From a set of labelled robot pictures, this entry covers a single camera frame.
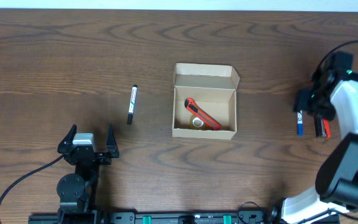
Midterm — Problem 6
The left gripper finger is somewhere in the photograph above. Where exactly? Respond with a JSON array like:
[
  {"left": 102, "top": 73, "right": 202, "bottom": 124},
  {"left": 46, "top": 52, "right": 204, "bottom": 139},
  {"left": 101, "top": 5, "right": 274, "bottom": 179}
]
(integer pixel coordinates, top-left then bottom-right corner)
[
  {"left": 106, "top": 123, "right": 119, "bottom": 154},
  {"left": 58, "top": 124, "right": 76, "bottom": 147}
]

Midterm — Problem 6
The blue whiteboard marker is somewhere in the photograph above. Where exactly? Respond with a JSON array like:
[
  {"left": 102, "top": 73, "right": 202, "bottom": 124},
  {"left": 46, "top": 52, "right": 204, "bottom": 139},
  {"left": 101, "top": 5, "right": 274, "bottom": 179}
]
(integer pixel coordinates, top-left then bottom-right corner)
[{"left": 297, "top": 110, "right": 303, "bottom": 136}]

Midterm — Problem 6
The clear tape roll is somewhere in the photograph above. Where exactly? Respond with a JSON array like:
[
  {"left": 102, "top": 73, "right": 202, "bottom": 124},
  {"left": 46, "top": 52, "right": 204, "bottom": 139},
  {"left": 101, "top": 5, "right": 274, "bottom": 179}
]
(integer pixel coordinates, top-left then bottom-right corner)
[{"left": 189, "top": 115, "right": 206, "bottom": 130}]

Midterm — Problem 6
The orange utility knife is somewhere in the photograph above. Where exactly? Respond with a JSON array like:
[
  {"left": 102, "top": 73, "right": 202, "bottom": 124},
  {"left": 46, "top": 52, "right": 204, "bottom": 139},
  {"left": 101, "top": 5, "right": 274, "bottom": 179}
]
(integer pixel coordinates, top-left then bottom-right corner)
[{"left": 184, "top": 98, "right": 222, "bottom": 131}]

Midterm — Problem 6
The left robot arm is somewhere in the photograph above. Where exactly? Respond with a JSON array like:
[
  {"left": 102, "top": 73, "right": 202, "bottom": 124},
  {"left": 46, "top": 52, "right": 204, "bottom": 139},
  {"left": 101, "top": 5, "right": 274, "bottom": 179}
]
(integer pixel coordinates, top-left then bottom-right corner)
[{"left": 57, "top": 124, "right": 119, "bottom": 213}]

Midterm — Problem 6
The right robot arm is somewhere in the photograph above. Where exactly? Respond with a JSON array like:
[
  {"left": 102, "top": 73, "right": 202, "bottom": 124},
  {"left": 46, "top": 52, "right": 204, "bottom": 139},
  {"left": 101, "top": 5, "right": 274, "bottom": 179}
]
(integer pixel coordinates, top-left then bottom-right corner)
[{"left": 267, "top": 51, "right": 358, "bottom": 223}]

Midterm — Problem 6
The black green whiteboard marker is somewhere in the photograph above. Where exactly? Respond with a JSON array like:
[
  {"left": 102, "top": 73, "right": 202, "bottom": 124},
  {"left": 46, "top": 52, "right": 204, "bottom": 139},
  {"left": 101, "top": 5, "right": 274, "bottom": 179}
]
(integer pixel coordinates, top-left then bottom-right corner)
[{"left": 127, "top": 85, "right": 138, "bottom": 124}]

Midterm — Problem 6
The open cardboard box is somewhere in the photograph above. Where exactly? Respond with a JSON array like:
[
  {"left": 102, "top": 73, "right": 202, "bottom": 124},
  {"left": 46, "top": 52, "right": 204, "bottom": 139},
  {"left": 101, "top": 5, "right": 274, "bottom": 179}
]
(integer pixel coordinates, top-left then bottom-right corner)
[{"left": 172, "top": 63, "right": 240, "bottom": 140}]

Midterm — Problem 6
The left black cable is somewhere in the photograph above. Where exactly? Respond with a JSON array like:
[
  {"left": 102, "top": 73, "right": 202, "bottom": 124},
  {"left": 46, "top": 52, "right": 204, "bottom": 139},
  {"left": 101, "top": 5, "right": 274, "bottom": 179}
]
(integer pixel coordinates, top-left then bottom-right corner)
[{"left": 0, "top": 154, "right": 67, "bottom": 224}]

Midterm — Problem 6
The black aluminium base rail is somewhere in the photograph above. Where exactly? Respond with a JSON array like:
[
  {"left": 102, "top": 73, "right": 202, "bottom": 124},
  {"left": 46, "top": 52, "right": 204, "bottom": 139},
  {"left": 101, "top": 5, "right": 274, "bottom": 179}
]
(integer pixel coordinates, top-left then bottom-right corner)
[{"left": 27, "top": 208, "right": 341, "bottom": 224}]

